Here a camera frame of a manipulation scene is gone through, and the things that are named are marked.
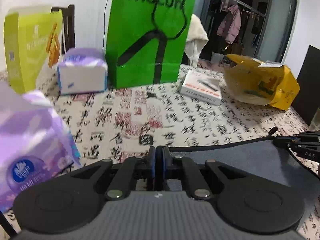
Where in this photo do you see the yellow paper bag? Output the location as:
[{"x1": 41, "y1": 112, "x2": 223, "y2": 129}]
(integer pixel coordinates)
[{"x1": 224, "y1": 54, "x2": 300, "y2": 111}]

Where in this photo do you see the pink jacket on rack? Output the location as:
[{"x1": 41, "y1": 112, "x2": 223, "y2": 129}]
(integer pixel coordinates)
[{"x1": 216, "y1": 5, "x2": 241, "y2": 44}]

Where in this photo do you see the dark wooden chair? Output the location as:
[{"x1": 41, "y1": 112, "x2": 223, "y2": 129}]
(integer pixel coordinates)
[{"x1": 51, "y1": 4, "x2": 75, "y2": 55}]

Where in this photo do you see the cream cloth on chair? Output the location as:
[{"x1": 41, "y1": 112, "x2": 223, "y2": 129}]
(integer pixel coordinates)
[{"x1": 184, "y1": 14, "x2": 209, "y2": 67}]

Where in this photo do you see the calligraphy print tablecloth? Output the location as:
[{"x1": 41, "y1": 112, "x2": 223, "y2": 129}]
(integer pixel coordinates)
[{"x1": 39, "y1": 66, "x2": 308, "y2": 164}]

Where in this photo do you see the black speaker box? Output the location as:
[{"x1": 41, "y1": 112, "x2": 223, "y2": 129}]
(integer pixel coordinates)
[{"x1": 292, "y1": 45, "x2": 320, "y2": 125}]

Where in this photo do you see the metal clothes rack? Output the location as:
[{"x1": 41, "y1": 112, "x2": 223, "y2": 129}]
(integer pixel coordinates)
[{"x1": 229, "y1": 0, "x2": 266, "y2": 17}]

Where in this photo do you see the grey microfibre towel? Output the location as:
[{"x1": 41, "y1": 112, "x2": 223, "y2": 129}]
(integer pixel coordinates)
[{"x1": 169, "y1": 137, "x2": 319, "y2": 205}]

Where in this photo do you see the white red flat box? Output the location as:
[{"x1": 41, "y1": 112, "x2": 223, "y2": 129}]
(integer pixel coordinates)
[{"x1": 180, "y1": 70, "x2": 222, "y2": 106}]

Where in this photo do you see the lime green carton box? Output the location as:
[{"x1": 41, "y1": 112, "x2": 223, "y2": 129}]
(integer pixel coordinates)
[{"x1": 3, "y1": 4, "x2": 63, "y2": 94}]

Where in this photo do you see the green mucun paper bag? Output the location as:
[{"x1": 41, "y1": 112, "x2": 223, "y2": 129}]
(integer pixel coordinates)
[{"x1": 105, "y1": 0, "x2": 195, "y2": 89}]

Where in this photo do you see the small white tissue pack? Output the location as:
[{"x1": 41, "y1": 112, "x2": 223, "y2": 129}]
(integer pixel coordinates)
[{"x1": 57, "y1": 48, "x2": 108, "y2": 95}]

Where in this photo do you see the purple tissue pack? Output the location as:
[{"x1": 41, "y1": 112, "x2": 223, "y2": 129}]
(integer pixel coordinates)
[{"x1": 0, "y1": 82, "x2": 81, "y2": 213}]

